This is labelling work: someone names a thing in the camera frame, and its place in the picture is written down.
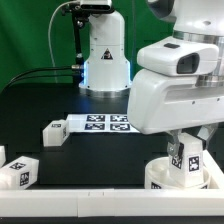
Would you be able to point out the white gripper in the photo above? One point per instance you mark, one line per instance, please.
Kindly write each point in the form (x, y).
(159, 103)

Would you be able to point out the white L-shaped fence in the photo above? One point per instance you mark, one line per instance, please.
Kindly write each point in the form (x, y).
(118, 202)

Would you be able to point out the white round stool seat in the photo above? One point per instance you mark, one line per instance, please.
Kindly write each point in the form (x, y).
(157, 176)

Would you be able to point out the black camera stand pole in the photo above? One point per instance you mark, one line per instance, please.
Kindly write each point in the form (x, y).
(79, 19)

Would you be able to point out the black camera on stand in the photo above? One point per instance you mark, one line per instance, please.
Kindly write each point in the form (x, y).
(96, 6)

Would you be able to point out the white marker sheet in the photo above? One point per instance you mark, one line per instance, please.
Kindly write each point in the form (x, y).
(99, 123)

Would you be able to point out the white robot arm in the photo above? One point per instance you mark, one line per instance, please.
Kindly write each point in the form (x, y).
(106, 69)

